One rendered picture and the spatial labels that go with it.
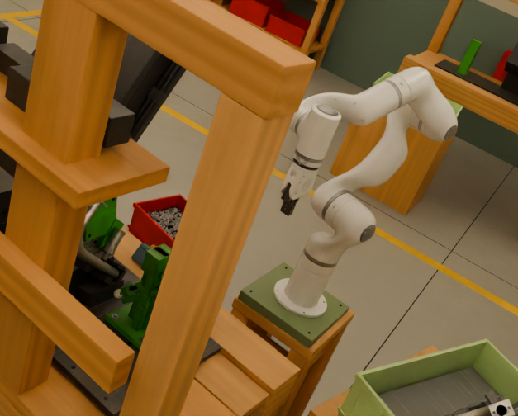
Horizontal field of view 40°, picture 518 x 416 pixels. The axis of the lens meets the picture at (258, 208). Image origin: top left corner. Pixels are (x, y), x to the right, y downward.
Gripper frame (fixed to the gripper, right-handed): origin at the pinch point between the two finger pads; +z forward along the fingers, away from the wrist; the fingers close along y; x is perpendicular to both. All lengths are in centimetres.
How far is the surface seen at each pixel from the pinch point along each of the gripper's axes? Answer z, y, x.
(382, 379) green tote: 39, 13, -44
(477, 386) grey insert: 45, 49, -66
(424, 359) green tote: 35, 28, -50
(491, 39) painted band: 32, 513, 110
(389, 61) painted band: 92, 502, 190
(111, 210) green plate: 16, -30, 37
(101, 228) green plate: 20, -34, 36
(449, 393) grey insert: 45, 36, -61
